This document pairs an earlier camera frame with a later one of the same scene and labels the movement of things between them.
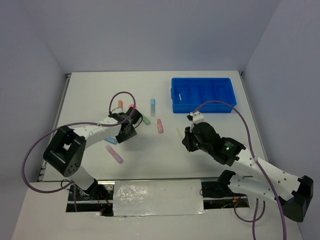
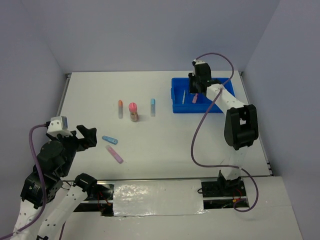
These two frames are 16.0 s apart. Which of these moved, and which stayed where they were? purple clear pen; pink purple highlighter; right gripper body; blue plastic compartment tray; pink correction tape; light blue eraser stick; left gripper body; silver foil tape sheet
Moved: purple clear pen; pink correction tape; left gripper body; right gripper body
Stayed: pink purple highlighter; light blue eraser stick; blue plastic compartment tray; silver foil tape sheet
